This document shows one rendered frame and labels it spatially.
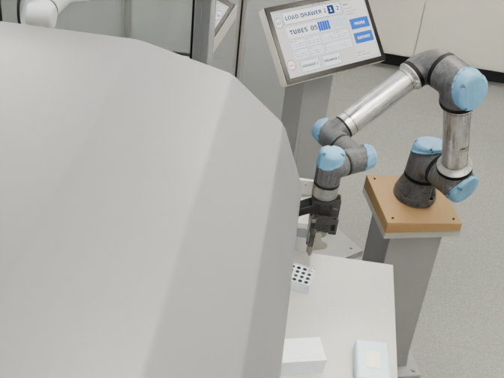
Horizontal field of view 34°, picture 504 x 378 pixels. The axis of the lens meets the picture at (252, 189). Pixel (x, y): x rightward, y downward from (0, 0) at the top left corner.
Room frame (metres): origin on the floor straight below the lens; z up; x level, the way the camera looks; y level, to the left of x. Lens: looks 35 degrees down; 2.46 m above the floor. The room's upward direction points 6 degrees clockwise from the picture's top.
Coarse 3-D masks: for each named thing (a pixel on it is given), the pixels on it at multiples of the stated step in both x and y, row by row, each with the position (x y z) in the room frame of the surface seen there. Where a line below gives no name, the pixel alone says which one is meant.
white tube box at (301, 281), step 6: (294, 264) 1.98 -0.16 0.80; (294, 270) 1.95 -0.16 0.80; (300, 270) 1.95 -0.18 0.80; (306, 270) 1.97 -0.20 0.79; (294, 276) 1.92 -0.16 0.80; (300, 276) 1.93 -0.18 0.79; (306, 276) 1.93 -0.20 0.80; (312, 276) 1.93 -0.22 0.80; (294, 282) 1.90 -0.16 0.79; (300, 282) 1.90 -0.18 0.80; (306, 282) 1.91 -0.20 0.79; (312, 282) 1.93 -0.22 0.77; (294, 288) 1.90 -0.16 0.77; (300, 288) 1.89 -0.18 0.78; (306, 288) 1.89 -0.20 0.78
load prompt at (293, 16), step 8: (304, 8) 3.10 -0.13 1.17; (312, 8) 3.12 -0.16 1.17; (320, 8) 3.14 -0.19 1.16; (328, 8) 3.16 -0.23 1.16; (336, 8) 3.18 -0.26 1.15; (288, 16) 3.04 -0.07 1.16; (296, 16) 3.06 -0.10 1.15; (304, 16) 3.08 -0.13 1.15; (312, 16) 3.10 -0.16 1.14; (320, 16) 3.12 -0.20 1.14; (288, 24) 3.02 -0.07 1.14
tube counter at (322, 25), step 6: (336, 18) 3.16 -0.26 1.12; (342, 18) 3.17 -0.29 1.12; (312, 24) 3.08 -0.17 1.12; (318, 24) 3.09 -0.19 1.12; (324, 24) 3.11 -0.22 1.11; (330, 24) 3.12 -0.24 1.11; (336, 24) 3.14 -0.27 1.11; (342, 24) 3.15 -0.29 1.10; (312, 30) 3.06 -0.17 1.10; (318, 30) 3.07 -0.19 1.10; (324, 30) 3.09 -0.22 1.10
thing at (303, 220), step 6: (300, 180) 2.31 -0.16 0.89; (306, 180) 2.31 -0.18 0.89; (312, 180) 2.31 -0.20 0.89; (306, 186) 2.31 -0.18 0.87; (312, 186) 2.30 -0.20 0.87; (306, 192) 2.31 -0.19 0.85; (306, 198) 2.28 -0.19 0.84; (300, 216) 2.18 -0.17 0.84; (306, 216) 2.18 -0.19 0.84; (300, 222) 2.07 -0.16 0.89; (306, 222) 2.07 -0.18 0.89; (300, 228) 2.07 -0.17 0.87; (306, 228) 2.06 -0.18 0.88; (300, 234) 2.06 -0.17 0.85; (306, 234) 2.06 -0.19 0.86
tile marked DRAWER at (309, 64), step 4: (304, 60) 2.95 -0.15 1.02; (308, 60) 2.96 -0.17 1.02; (312, 60) 2.97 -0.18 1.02; (316, 60) 2.98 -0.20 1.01; (304, 64) 2.94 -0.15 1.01; (308, 64) 2.95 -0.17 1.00; (312, 64) 2.96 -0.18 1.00; (316, 64) 2.97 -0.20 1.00; (320, 64) 2.98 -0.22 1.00; (304, 68) 2.93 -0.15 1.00; (308, 68) 2.94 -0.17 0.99; (312, 68) 2.95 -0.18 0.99; (316, 68) 2.96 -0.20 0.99
